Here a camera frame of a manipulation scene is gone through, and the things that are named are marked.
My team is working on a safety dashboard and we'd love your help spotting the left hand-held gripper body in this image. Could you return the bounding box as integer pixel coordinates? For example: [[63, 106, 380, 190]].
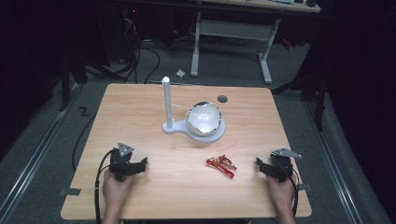
[[108, 142, 145, 182]]

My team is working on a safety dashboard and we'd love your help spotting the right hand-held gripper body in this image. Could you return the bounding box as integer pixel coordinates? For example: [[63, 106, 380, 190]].
[[263, 147, 303, 184]]

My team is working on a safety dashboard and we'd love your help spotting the person's left hand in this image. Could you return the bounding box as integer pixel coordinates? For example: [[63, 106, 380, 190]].
[[102, 169, 135, 216]]

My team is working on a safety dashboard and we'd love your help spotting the person's right hand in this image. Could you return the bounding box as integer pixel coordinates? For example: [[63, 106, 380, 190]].
[[265, 174, 296, 217]]

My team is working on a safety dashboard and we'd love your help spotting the red crumpled snack wrapper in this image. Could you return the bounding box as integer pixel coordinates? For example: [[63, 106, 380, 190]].
[[205, 154, 238, 180]]

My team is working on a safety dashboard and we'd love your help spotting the white stand with pole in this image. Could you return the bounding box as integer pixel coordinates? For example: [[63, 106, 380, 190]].
[[161, 76, 227, 145]]

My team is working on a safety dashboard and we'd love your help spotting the silver metal bowl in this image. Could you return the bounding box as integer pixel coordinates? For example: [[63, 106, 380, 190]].
[[186, 101, 223, 137]]

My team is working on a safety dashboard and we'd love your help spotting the dark metal stand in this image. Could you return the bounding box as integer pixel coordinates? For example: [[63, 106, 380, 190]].
[[270, 69, 330, 133]]

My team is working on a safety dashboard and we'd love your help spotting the white-framed wooden desk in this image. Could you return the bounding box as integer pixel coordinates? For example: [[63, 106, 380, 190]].
[[190, 0, 321, 85]]

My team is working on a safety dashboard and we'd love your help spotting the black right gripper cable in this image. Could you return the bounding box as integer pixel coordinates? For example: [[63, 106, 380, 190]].
[[276, 161, 301, 217]]

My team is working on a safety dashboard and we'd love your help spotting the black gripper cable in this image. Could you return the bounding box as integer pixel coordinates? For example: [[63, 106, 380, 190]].
[[276, 161, 301, 217], [93, 148, 115, 224]]

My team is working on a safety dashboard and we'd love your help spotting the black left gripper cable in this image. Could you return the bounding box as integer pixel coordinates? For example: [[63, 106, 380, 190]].
[[93, 148, 115, 224]]

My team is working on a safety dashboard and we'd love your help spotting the metal floor rail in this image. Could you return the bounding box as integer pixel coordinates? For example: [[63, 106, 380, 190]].
[[302, 99, 366, 224], [0, 83, 82, 224]]

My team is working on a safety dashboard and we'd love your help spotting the black floor cable bundle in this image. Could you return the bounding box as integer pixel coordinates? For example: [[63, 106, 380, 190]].
[[85, 17, 162, 85]]

